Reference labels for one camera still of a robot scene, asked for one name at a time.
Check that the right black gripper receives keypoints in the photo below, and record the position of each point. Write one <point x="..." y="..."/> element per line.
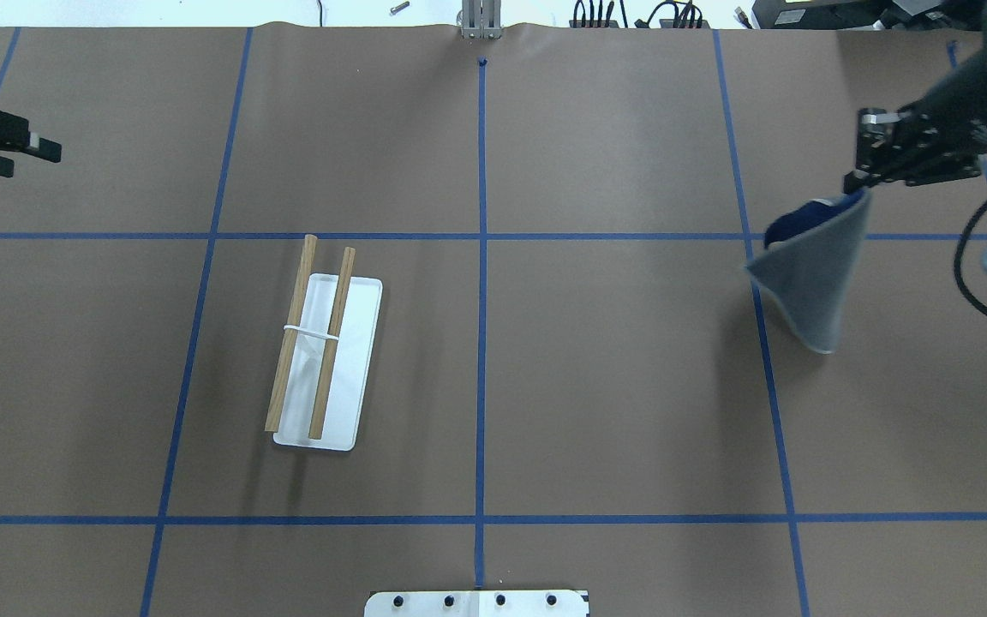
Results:
<point x="965" y="96"/>

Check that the grey and blue towel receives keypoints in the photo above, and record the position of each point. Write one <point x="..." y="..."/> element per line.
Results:
<point x="808" y="260"/>

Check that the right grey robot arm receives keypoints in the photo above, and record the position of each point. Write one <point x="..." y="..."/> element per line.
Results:
<point x="957" y="104"/>

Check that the white towel rack with dowels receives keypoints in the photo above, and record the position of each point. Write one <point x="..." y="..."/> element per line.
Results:
<point x="325" y="358"/>

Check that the aluminium frame post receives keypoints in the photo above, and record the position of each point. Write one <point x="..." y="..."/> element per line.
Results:
<point x="481" y="19"/>

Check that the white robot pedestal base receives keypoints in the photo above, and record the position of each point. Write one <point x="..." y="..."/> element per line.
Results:
<point x="479" y="603"/>

